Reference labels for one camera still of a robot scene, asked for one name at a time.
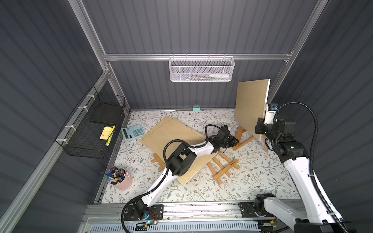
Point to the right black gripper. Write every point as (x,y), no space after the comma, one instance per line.
(261,126)

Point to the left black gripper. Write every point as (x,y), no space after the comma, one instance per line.
(228,140)

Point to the wooden easel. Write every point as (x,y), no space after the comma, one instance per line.
(242,142)
(224,170)
(157,160)

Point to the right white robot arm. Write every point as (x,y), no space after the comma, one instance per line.
(321,216)

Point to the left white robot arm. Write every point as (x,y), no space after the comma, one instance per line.
(179,156)

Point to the floral table mat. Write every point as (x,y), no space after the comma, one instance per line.
(259,171)

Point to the small teal box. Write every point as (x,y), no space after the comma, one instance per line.
(196,108)

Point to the white marker in basket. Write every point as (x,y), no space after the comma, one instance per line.
(219,76)

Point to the teal calculator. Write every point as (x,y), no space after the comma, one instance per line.
(133,132)

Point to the pink pen cup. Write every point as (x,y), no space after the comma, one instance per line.
(118,178)

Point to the yellow green pen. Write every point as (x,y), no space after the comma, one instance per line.
(110,136)

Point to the yellow sticky note pad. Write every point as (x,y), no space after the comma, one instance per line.
(107,132)

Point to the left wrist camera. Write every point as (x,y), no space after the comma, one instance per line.
(224,131)

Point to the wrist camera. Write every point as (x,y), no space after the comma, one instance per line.
(224,131)
(270,113)

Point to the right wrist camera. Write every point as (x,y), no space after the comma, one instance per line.
(270,113)

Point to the white wire mesh basket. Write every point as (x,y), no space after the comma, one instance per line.
(197,68)

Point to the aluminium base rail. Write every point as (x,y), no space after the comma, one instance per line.
(272,216)

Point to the black wire wall basket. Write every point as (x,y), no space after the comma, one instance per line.
(80,136)

